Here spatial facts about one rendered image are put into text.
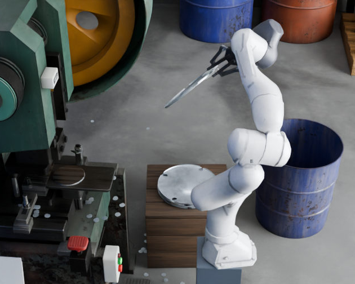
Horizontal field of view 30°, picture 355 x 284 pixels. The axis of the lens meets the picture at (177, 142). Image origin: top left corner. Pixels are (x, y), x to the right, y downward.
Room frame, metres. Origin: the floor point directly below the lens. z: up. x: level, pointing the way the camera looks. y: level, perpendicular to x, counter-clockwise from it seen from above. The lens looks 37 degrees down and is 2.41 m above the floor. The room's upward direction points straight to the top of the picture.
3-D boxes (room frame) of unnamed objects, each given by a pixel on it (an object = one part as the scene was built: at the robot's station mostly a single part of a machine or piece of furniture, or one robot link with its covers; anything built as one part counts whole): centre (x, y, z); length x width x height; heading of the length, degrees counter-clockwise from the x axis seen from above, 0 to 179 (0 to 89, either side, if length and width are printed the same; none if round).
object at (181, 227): (2.41, -0.05, 0.18); 0.40 x 0.38 x 0.35; 91
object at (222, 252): (1.89, -0.21, 0.52); 0.22 x 0.19 x 0.14; 88
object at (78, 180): (1.97, 0.38, 0.72); 0.25 x 0.14 x 0.14; 85
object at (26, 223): (1.82, 0.56, 0.76); 0.17 x 0.06 x 0.10; 175
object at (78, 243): (1.64, 0.35, 0.72); 0.07 x 0.06 x 0.08; 85
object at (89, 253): (1.66, 0.35, 0.62); 0.10 x 0.06 x 0.20; 175
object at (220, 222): (1.91, -0.20, 0.71); 0.18 x 0.11 x 0.25; 118
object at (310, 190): (2.61, -0.61, 0.24); 0.42 x 0.42 x 0.48
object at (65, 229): (1.99, 0.55, 0.68); 0.45 x 0.30 x 0.06; 175
